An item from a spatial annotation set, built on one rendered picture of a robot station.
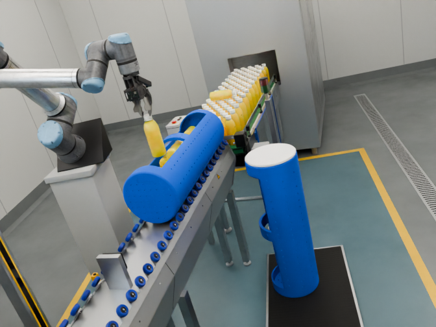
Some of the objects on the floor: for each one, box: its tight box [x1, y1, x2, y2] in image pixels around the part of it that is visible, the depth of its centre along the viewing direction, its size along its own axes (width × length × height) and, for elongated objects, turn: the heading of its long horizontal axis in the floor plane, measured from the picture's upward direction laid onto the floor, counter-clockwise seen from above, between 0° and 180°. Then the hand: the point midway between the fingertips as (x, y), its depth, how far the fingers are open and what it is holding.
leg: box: [226, 189, 251, 266], centre depth 294 cm, size 6×6×63 cm
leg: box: [214, 212, 234, 267], centre depth 299 cm, size 6×6×63 cm
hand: (146, 113), depth 191 cm, fingers open, 3 cm apart
